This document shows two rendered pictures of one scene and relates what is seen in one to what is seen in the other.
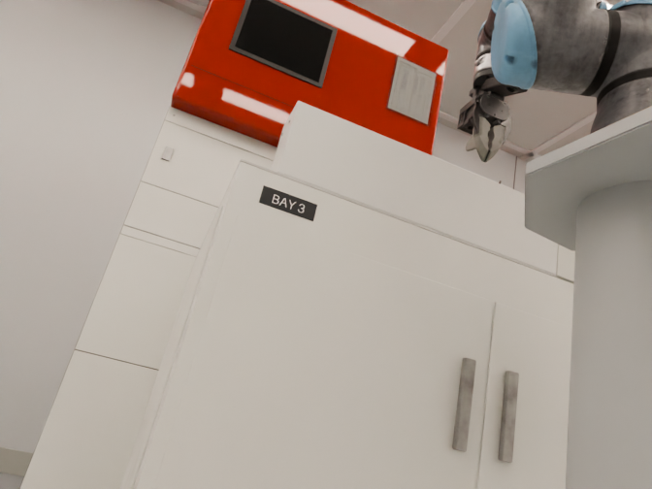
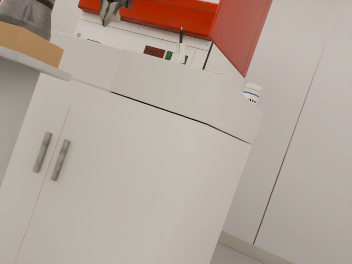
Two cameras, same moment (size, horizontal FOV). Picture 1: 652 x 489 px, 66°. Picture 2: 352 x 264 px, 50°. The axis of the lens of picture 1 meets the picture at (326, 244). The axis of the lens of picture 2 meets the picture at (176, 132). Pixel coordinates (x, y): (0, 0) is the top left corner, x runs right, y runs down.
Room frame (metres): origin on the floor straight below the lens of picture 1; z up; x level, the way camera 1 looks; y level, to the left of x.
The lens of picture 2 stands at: (0.09, -1.40, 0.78)
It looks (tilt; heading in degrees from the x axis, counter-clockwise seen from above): 1 degrees down; 40
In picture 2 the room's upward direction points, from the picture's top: 20 degrees clockwise
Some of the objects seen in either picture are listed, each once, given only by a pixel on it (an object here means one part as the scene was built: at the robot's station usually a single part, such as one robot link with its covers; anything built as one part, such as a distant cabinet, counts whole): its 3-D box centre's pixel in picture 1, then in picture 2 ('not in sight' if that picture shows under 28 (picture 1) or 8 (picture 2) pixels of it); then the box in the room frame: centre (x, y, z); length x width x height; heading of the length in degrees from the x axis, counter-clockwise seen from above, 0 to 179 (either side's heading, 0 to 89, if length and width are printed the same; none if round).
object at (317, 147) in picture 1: (420, 201); (64, 55); (0.83, -0.15, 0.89); 0.55 x 0.09 x 0.14; 106
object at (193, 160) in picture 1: (286, 216); (129, 61); (1.36, 0.13, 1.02); 0.81 x 0.03 x 0.40; 106
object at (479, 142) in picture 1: (474, 143); (107, 14); (0.87, -0.25, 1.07); 0.06 x 0.03 x 0.09; 16
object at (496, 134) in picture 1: (487, 147); (114, 16); (0.88, -0.28, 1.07); 0.06 x 0.03 x 0.09; 16
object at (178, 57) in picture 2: not in sight; (177, 59); (1.15, -0.38, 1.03); 0.06 x 0.04 x 0.13; 16
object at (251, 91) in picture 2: not in sight; (250, 95); (1.47, -0.56, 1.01); 0.07 x 0.07 x 0.10
